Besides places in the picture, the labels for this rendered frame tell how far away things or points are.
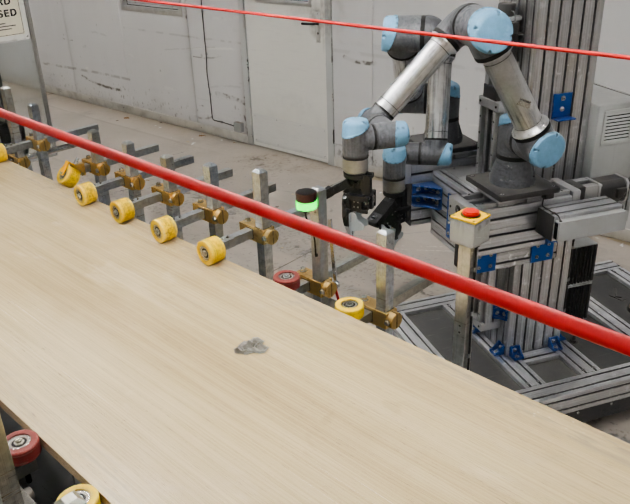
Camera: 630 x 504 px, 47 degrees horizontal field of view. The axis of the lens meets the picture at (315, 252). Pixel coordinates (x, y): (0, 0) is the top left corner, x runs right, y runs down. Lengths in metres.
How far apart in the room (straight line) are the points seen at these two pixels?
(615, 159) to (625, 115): 0.16
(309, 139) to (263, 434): 4.47
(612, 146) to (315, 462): 1.76
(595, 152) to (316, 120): 3.32
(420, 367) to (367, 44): 3.80
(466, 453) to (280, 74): 4.72
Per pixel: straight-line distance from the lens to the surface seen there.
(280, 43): 5.91
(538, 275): 2.95
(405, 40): 2.49
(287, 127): 6.04
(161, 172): 0.52
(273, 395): 1.70
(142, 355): 1.89
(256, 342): 1.87
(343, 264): 2.33
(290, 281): 2.14
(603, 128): 2.80
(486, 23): 2.12
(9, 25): 4.29
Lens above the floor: 1.92
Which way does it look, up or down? 26 degrees down
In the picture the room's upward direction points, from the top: 2 degrees counter-clockwise
